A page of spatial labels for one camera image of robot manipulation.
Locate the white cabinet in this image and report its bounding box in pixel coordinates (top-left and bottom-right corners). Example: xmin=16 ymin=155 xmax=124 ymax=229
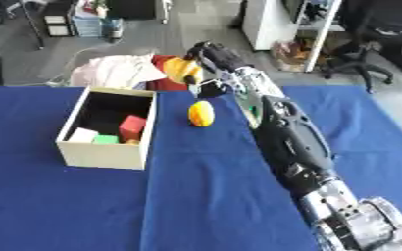
xmin=240 ymin=0 xmax=304 ymax=52

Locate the red and yellow bag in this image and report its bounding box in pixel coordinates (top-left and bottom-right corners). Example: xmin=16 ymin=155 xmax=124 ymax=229
xmin=144 ymin=54 xmax=207 ymax=92

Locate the clear plastic bag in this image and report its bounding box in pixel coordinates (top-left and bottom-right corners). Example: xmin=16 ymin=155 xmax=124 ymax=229
xmin=268 ymin=38 xmax=322 ymax=73

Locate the yellow toy fruit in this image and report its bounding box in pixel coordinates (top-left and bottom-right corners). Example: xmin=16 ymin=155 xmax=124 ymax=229
xmin=185 ymin=100 xmax=217 ymax=128

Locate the tan cardboard box black inside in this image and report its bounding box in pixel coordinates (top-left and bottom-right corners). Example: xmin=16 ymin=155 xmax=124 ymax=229
xmin=53 ymin=85 xmax=160 ymax=172

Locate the green block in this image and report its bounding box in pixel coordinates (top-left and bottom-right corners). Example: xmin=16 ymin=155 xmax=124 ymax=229
xmin=91 ymin=133 xmax=121 ymax=145

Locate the black tripod leg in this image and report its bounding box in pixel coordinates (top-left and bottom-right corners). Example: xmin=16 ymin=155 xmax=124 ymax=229
xmin=17 ymin=0 xmax=47 ymax=51

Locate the pale pink cloth pile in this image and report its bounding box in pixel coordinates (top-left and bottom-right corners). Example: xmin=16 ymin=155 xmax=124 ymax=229
xmin=69 ymin=53 xmax=171 ymax=91

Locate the black drawer unit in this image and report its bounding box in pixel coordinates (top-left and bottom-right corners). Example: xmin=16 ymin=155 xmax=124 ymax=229
xmin=39 ymin=0 xmax=79 ymax=38

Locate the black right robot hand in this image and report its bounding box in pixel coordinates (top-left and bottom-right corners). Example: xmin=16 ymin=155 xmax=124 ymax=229
xmin=183 ymin=41 xmax=253 ymax=99

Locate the blue storage bin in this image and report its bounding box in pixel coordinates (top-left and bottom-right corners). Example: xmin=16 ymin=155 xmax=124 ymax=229
xmin=71 ymin=12 xmax=126 ymax=41

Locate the white shelf frame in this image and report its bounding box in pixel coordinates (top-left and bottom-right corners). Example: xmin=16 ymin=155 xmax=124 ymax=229
xmin=293 ymin=0 xmax=345 ymax=74

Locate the red block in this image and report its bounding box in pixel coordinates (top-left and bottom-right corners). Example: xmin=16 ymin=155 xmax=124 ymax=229
xmin=117 ymin=114 xmax=150 ymax=142

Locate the black office chair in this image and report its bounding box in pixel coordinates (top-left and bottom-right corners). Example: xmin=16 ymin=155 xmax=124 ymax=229
xmin=321 ymin=0 xmax=402 ymax=95

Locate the white block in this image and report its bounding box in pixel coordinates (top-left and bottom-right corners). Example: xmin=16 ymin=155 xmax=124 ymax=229
xmin=65 ymin=126 xmax=102 ymax=144

